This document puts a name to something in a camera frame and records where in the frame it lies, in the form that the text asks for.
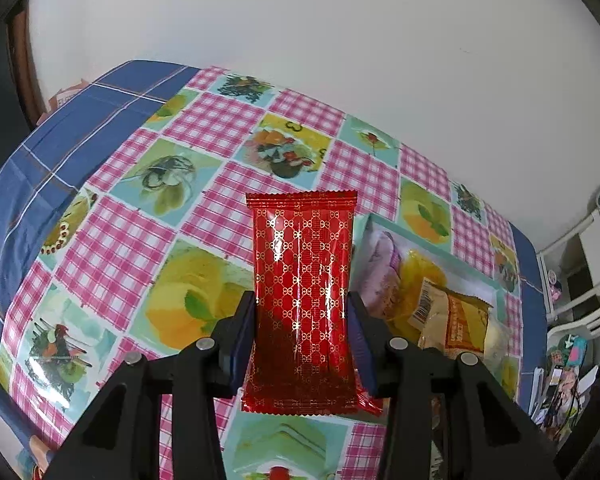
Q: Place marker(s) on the colourful clutter pile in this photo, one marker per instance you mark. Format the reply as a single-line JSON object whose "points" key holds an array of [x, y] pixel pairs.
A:
{"points": [[565, 385]]}

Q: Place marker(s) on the brown wooden door frame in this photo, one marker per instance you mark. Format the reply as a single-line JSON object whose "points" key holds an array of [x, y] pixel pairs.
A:
{"points": [[25, 70]]}

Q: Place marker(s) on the yellow snack packet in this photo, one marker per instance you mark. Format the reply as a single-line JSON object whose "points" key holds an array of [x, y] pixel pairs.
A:
{"points": [[460, 325]]}

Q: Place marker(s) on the pink paper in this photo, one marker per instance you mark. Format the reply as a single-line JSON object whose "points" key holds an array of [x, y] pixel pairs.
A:
{"points": [[62, 96]]}

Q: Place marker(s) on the pink snack packet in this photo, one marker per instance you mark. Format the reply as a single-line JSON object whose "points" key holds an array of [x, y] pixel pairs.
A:
{"points": [[382, 270]]}

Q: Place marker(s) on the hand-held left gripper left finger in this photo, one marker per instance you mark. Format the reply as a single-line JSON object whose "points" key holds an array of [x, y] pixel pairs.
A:
{"points": [[239, 355]]}

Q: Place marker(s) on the red gold patterned snack packet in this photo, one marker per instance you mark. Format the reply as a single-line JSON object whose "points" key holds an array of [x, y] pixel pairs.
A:
{"points": [[302, 285]]}

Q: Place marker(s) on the pink round object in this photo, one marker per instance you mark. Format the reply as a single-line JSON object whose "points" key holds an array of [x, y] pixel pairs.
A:
{"points": [[555, 285]]}

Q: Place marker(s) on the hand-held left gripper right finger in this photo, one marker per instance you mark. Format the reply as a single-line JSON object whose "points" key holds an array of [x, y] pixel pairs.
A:
{"points": [[365, 360]]}

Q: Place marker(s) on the teal cardboard box tray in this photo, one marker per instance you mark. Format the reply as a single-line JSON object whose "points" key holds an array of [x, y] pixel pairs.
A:
{"points": [[375, 230]]}

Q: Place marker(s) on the white shelf unit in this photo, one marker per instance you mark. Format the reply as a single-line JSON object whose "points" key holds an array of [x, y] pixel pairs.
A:
{"points": [[597, 245]]}

